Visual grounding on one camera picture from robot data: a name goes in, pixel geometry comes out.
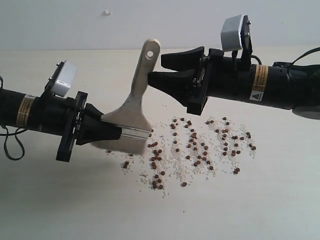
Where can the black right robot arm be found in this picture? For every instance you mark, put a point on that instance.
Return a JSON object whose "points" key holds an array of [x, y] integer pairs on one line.
{"points": [[285, 85]]}

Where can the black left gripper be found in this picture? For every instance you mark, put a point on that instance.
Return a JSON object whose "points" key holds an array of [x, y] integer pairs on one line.
{"points": [[60, 116]]}

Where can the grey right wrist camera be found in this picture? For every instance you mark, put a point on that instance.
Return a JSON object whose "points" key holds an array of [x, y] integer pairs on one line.
{"points": [[235, 36]]}

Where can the small white wall bump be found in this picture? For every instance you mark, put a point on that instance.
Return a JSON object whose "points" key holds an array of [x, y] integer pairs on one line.
{"points": [[106, 13]]}

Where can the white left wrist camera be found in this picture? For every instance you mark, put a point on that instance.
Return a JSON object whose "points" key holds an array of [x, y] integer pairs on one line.
{"points": [[62, 79]]}

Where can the scattered brown pellets and rice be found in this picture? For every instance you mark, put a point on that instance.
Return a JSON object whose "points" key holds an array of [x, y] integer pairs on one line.
{"points": [[188, 160]]}

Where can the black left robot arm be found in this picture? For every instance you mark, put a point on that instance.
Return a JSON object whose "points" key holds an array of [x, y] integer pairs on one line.
{"points": [[16, 110]]}

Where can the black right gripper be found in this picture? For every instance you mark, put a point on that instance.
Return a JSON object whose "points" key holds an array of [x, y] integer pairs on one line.
{"points": [[219, 76]]}

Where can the white wide paint brush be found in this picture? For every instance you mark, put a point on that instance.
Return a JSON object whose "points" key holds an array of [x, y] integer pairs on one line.
{"points": [[129, 116]]}

